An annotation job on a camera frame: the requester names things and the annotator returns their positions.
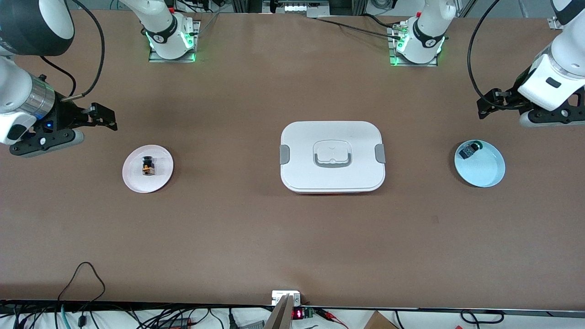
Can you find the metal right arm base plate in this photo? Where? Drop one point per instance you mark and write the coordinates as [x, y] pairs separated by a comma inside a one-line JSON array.
[[155, 58]]

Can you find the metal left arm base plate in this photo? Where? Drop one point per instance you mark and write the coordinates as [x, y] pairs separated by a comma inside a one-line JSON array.
[[397, 63]]

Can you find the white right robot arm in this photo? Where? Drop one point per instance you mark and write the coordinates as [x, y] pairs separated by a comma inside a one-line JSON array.
[[13, 91]]

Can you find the white lidded box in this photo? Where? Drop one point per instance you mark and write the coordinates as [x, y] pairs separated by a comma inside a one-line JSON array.
[[301, 173]]

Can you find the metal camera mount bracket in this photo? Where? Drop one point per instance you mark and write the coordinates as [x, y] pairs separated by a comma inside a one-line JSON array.
[[283, 315]]

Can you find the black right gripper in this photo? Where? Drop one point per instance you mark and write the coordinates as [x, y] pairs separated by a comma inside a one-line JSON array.
[[65, 115]]

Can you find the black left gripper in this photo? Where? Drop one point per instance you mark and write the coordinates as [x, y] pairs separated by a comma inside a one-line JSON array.
[[511, 99]]

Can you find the brown cardboard piece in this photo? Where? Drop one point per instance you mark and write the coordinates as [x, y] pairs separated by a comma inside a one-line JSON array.
[[379, 322]]

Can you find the green push-button switch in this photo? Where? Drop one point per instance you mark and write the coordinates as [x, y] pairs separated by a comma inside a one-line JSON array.
[[466, 151]]

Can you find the orange push-button switch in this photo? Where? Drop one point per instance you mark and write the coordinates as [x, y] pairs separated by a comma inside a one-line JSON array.
[[147, 171]]

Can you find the pink round plate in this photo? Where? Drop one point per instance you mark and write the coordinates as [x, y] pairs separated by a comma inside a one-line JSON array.
[[137, 180]]

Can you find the light blue round plate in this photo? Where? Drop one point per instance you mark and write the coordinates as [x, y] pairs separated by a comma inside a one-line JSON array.
[[484, 171]]

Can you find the red digit display module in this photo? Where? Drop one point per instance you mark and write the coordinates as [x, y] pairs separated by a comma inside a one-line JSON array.
[[298, 314]]

